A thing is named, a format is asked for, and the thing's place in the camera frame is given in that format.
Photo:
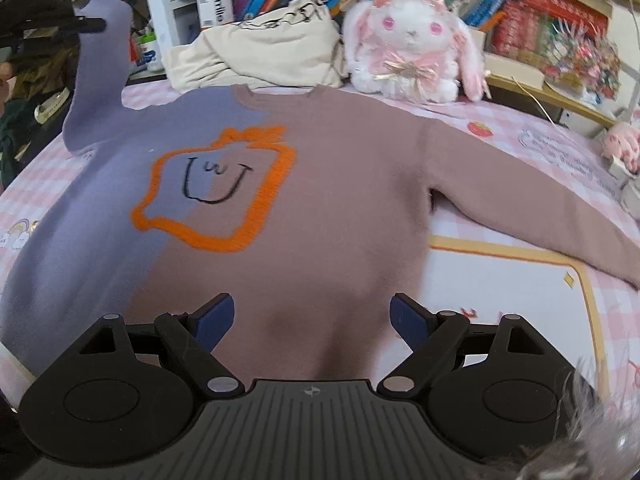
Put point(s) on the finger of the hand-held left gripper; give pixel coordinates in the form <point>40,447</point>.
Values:
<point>65,25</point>

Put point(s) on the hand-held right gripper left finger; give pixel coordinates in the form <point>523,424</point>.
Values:
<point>215,322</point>

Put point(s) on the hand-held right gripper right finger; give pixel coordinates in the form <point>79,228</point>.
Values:
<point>410,322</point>

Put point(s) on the purple and pink sweater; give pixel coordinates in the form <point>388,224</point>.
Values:
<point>325,210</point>

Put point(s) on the white wristwatch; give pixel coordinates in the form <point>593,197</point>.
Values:
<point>50,105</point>

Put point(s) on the white bottle with green cap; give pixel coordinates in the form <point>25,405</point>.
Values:
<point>150,55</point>

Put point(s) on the white bookshelf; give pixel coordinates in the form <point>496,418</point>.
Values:
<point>160,5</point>

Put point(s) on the pink checkered printed table mat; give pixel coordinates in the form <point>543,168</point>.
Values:
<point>500,280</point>

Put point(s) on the black bag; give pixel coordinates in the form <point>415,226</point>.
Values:
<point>20,150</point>

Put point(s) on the white toothbrush box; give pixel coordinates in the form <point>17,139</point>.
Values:
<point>215,5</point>

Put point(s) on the cream tote bag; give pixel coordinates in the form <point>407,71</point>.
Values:
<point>260,50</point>

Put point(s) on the grey furry sleeve cuff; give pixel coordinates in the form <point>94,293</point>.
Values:
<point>600,420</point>

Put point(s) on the white plastic box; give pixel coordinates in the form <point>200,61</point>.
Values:
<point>631,190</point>

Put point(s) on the wooden shelf board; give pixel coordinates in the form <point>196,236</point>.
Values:
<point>565,102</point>

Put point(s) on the pink pig plush toy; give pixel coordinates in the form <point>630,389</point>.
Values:
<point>622,142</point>

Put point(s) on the white bunny plush toy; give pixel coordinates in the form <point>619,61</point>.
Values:
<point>410,25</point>

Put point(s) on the colourful bead tree ornament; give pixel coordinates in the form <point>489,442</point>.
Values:
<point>585,60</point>

